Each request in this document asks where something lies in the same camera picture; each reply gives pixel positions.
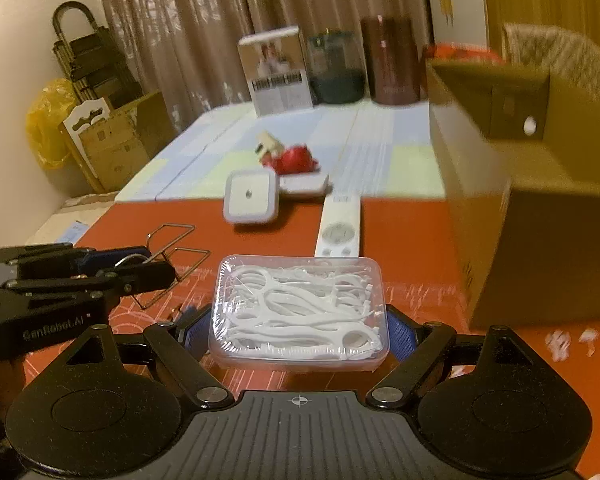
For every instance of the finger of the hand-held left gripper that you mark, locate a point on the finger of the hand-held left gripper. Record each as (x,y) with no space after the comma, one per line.
(145,277)
(102,259)

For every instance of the green glass jar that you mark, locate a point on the green glass jar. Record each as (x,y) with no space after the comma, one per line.
(336,70)

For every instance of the black folding cart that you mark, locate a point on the black folding cart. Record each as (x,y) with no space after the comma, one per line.
(90,60)

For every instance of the large brown cardboard box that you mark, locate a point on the large brown cardboard box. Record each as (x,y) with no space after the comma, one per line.
(530,240)

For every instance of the quilted beige chair cover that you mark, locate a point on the quilted beige chair cover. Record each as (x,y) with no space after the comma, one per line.
(570,50)

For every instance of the square white night light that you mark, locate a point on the square white night light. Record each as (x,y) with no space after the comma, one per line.
(250,195)

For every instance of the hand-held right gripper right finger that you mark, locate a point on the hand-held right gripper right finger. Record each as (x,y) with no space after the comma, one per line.
(401,332)

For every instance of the brown metal thermos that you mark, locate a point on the brown metal thermos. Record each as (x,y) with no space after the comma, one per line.
(390,60)

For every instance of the red plush toy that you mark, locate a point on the red plush toy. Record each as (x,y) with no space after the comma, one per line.
(295,159)

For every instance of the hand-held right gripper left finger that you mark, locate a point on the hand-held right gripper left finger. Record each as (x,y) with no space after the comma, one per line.
(198,324)

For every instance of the beige printed product box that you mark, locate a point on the beige printed product box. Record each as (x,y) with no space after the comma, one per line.
(280,75)

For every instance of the red table mat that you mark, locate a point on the red table mat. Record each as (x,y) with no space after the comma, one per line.
(405,230)

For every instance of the white-flap cardboard carton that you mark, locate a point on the white-flap cardboard carton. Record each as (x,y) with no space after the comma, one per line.
(105,150)

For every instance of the white plug adapter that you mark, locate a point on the white plug adapter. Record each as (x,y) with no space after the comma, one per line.
(305,185)

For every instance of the pastel checked tablecloth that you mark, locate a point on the pastel checked tablecloth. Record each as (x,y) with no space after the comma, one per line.
(370,160)

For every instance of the white remote control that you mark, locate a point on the white remote control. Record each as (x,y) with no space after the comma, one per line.
(337,225)

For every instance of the beige patterned curtain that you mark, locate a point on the beige patterned curtain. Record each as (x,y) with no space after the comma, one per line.
(190,35)

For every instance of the clear box of floss picks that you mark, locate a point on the clear box of floss picks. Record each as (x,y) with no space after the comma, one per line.
(295,310)

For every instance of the yellow plastic bag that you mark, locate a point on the yellow plastic bag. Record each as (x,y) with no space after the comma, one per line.
(45,130)

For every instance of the blue paper slip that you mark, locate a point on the blue paper slip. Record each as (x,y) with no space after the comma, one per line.
(75,231)

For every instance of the plain brown cardboard carton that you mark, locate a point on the plain brown cardboard carton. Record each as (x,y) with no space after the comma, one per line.
(155,120)

